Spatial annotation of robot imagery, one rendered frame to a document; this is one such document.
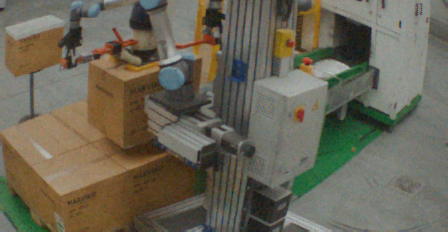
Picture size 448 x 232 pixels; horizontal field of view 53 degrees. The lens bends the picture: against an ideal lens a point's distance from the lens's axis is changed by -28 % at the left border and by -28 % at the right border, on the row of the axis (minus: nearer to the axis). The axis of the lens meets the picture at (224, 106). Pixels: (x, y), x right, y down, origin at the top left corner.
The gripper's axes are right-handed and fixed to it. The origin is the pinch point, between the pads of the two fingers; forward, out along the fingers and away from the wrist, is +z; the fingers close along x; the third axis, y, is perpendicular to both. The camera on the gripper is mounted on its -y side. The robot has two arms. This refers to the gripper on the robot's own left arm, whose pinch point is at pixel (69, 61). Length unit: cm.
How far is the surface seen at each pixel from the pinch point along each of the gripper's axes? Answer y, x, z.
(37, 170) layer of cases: -28, 8, 66
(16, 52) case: 24, 151, 34
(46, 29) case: 61, 148, 21
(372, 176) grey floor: 235, -89, 122
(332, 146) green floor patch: 255, -26, 122
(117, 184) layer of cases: 21, -22, 73
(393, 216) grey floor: 189, -143, 122
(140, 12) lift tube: 51, -4, -19
